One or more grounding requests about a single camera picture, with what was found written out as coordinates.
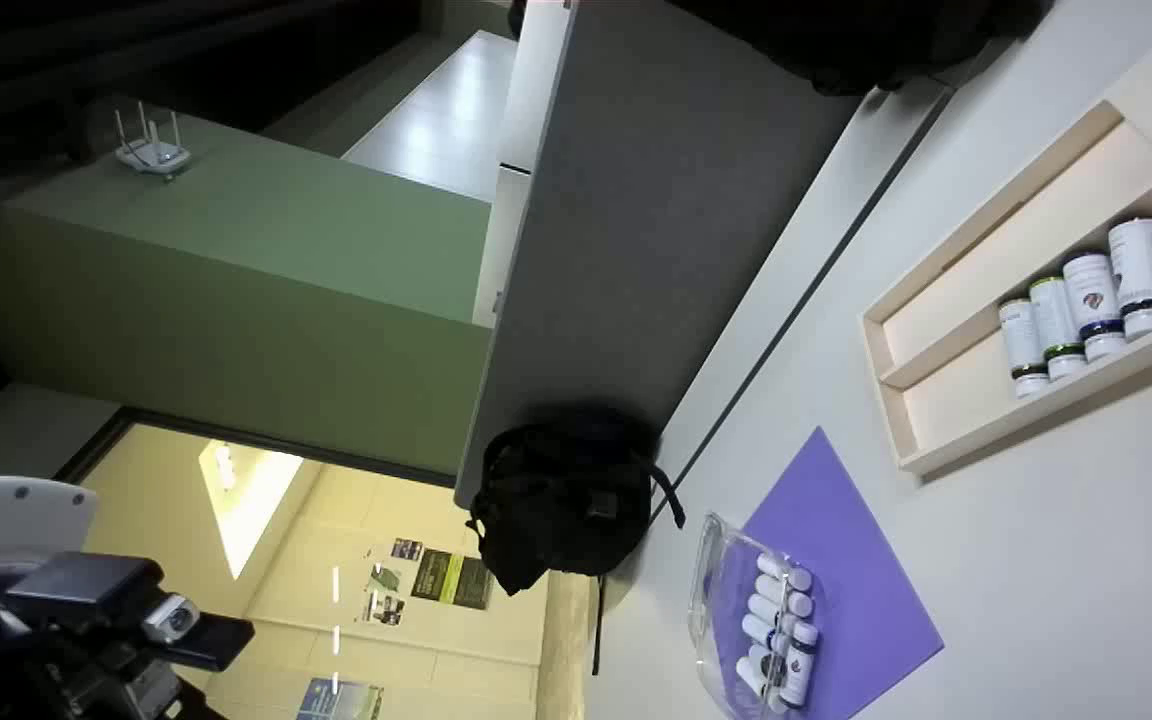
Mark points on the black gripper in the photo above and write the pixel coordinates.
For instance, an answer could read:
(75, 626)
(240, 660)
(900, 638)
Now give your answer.
(78, 583)

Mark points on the bag of white bottles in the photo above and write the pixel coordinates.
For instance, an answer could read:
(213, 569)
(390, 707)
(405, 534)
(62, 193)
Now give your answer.
(722, 615)

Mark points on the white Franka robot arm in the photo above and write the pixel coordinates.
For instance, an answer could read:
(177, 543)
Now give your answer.
(18, 664)

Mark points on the blue poster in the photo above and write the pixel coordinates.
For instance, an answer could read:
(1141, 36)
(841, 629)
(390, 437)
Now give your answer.
(336, 696)

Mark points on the small dark poster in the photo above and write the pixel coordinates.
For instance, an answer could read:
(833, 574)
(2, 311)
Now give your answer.
(473, 583)
(432, 574)
(387, 609)

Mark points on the green cabinet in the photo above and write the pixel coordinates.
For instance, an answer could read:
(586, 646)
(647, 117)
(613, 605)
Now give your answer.
(240, 292)

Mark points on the white wifi router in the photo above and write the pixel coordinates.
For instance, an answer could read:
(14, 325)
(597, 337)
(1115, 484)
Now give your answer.
(154, 150)

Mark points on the black backpack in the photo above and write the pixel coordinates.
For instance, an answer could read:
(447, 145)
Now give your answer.
(561, 493)

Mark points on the white desk surface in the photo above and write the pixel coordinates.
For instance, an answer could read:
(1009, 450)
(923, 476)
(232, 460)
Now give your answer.
(436, 123)

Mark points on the white bottle green band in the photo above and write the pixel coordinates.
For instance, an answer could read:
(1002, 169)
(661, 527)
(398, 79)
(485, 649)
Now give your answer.
(760, 664)

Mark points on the white bottle blue end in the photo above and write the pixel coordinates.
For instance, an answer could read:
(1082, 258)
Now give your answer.
(765, 643)

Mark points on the gray partition panel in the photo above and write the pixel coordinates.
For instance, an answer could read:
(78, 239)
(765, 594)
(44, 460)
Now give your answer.
(657, 203)

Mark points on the white bottle black end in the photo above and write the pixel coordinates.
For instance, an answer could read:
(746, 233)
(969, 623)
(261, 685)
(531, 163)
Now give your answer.
(768, 616)

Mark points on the small white bottle yellow band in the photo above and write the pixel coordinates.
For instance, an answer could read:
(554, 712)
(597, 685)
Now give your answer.
(779, 691)

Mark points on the purple mat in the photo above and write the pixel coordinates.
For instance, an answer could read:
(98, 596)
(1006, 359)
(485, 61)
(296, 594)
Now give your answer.
(870, 584)

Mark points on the wooden shelf tray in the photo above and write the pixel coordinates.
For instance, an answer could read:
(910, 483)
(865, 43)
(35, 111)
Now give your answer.
(976, 384)

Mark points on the black bag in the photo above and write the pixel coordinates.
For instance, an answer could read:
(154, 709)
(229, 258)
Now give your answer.
(870, 34)

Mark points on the slim white bottle green lid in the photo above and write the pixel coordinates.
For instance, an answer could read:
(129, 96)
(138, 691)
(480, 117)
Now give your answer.
(1022, 342)
(1058, 322)

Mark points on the white bottle dark blue label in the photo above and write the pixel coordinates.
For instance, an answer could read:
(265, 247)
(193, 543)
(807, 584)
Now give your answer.
(1092, 304)

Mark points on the large white bottle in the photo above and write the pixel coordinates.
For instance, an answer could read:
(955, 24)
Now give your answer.
(1141, 275)

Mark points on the dark wrist camera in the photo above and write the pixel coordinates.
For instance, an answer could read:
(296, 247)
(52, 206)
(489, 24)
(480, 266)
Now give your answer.
(177, 623)

